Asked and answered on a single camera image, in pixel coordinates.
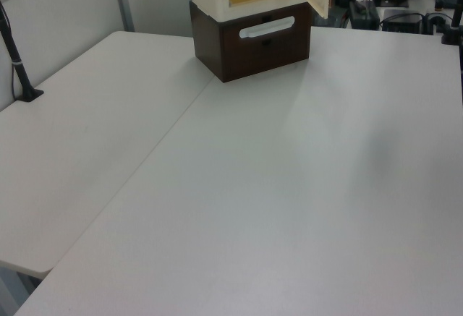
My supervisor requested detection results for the dark brown wooden drawer box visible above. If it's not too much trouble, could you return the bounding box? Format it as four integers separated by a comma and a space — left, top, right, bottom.
189, 0, 313, 84

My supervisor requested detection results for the black box device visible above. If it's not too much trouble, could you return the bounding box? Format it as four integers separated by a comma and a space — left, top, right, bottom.
347, 0, 381, 30

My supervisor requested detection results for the low black device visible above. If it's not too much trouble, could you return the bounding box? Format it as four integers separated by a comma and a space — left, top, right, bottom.
379, 9, 424, 34

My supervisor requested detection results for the white drawer handle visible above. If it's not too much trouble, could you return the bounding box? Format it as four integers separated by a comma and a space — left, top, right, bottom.
238, 15, 296, 39

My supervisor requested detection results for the grey aluminium frame post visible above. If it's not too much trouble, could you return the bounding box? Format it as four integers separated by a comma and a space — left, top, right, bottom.
110, 0, 135, 32

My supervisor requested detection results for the black camera stand with white tie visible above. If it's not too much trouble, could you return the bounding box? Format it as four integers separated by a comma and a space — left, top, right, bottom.
0, 0, 45, 103

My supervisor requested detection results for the black clamp with cables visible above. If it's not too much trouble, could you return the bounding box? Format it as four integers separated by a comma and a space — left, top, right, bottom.
422, 12, 448, 35

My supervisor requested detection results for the plain black camera stand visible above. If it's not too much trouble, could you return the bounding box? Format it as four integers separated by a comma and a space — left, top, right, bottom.
440, 0, 463, 46

